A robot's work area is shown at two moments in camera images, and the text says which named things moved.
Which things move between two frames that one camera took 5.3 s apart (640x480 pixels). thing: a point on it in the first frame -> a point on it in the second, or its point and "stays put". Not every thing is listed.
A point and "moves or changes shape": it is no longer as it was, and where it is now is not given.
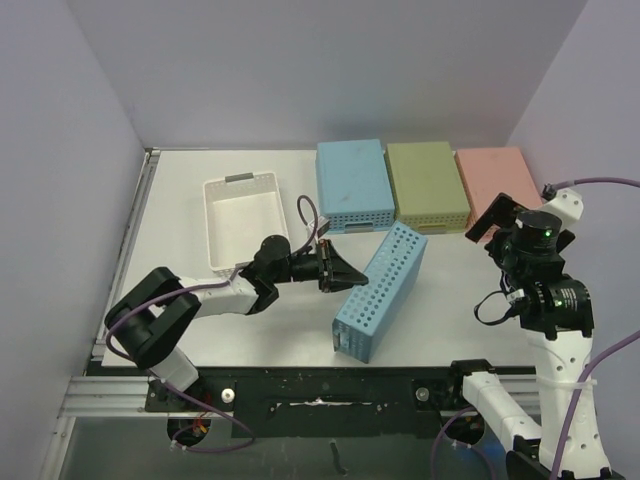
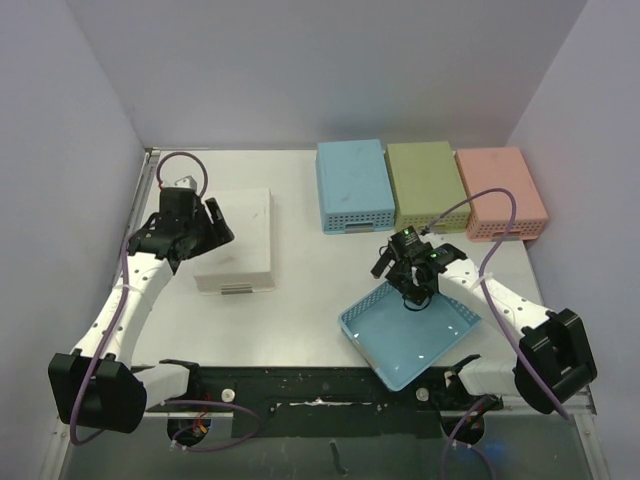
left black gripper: x=337 y=274 -> x=217 y=233
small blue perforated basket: x=361 y=322 moves or changes shape
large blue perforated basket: x=354 y=186 stays put
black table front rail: x=400 y=401 stays put
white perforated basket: x=241 y=212 moves or changes shape
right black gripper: x=486 y=223 -> x=407 y=282
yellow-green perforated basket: x=427 y=187 stays put
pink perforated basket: x=487 y=173 stays put
